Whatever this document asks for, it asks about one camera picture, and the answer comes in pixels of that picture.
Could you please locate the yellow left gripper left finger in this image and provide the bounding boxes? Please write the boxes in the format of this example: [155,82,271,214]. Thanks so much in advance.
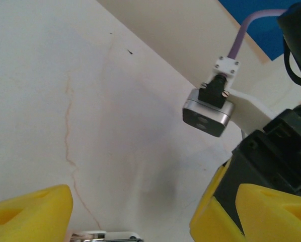
[0,184,73,242]

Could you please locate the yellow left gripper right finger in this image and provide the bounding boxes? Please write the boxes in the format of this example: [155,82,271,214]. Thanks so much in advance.
[237,183,301,242]

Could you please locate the small metal clip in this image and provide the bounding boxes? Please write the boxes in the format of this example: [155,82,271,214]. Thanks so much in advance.
[69,229,142,242]

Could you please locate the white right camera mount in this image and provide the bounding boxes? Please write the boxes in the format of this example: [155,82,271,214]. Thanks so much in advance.
[207,56,276,142]

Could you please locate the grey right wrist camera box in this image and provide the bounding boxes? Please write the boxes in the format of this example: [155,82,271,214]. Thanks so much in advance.
[182,88,236,138]

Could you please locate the thin black wire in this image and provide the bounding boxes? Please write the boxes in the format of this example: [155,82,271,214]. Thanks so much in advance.
[282,35,301,88]

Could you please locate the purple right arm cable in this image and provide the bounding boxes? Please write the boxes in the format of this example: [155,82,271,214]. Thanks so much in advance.
[197,9,293,109]

